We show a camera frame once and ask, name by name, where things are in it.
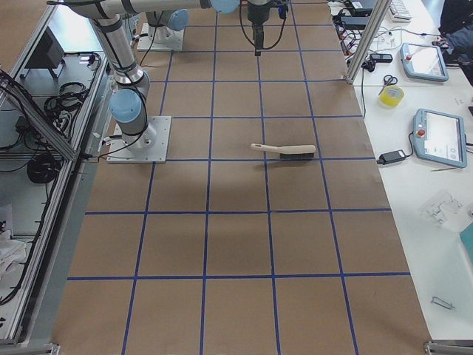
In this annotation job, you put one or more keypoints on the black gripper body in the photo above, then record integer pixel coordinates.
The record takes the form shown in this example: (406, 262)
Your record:
(256, 15)

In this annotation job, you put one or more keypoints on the teach pendant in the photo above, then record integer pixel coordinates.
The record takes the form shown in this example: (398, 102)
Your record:
(423, 62)
(439, 137)

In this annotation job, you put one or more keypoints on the black handled scissors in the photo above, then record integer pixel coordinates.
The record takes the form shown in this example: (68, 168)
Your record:
(388, 80)

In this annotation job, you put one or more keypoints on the teal box corner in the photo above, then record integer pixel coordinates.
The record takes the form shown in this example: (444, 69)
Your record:
(466, 237)

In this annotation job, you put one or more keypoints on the near teach pendant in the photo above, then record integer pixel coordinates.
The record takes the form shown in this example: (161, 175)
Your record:
(439, 137)

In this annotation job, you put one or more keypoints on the yellow tape roll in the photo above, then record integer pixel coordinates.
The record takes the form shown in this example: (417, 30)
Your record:
(390, 97)

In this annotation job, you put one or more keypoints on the black power adapter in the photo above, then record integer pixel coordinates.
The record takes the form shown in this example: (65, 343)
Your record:
(391, 157)

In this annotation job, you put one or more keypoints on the metal bracket clip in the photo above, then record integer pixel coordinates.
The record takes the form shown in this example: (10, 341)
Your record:
(442, 303)

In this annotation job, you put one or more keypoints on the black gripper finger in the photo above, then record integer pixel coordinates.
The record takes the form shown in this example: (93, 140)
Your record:
(258, 39)

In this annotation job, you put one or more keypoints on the far teach pendant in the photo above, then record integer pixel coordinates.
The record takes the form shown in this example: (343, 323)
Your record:
(423, 62)

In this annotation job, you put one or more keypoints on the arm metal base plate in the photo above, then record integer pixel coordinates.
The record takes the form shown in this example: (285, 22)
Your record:
(152, 146)
(173, 43)

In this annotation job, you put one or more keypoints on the aluminium frame post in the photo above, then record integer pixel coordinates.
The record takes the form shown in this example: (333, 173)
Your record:
(368, 35)

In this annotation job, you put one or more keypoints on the white hand brush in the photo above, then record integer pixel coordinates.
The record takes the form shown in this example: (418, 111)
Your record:
(298, 152)

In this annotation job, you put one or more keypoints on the clear plastic packaging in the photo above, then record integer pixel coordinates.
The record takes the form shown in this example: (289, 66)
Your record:
(443, 209)

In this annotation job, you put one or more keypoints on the black monitor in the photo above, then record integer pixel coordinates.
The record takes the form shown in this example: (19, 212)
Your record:
(47, 55)

